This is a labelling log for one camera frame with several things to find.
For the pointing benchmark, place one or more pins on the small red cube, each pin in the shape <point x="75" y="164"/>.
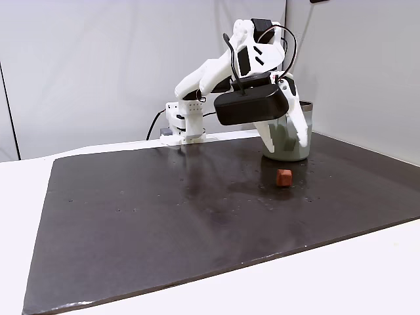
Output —
<point x="283" y="178"/>

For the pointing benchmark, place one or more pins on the grey-green mug with steel rim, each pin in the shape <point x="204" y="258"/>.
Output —
<point x="285" y="154"/>

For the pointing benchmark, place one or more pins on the grey table clamp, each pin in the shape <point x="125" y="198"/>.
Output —
<point x="165" y="132"/>

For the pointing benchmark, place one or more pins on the dark glossy table mat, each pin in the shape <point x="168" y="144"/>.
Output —
<point x="164" y="229"/>

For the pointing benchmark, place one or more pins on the thin black pole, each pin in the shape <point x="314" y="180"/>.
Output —
<point x="10" y="111"/>

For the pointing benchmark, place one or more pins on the black oval camera box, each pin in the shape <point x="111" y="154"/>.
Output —
<point x="249" y="108"/>

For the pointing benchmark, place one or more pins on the black wall fixture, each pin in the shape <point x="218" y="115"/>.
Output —
<point x="318" y="1"/>

